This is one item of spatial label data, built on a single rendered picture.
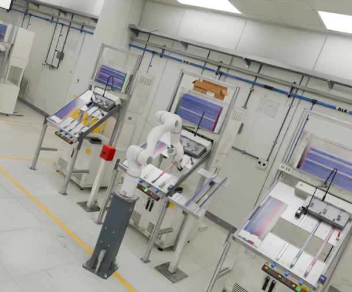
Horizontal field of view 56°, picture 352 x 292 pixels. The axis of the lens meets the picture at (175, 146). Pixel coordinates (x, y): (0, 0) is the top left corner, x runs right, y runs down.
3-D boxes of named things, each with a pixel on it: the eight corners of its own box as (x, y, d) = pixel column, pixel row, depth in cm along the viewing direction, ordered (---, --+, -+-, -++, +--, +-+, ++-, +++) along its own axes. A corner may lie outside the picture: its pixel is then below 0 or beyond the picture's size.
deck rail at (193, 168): (166, 197, 315) (165, 193, 311) (164, 196, 317) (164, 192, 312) (211, 153, 350) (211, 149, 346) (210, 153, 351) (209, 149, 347)
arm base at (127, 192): (130, 202, 266) (138, 181, 263) (111, 192, 271) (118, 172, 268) (140, 197, 284) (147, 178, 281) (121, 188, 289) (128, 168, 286)
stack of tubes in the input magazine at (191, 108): (211, 131, 339) (221, 106, 335) (174, 115, 368) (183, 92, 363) (217, 132, 350) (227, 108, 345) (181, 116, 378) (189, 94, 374)
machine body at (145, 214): (160, 253, 349) (181, 201, 339) (118, 220, 388) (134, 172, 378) (193, 243, 402) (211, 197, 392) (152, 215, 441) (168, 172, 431)
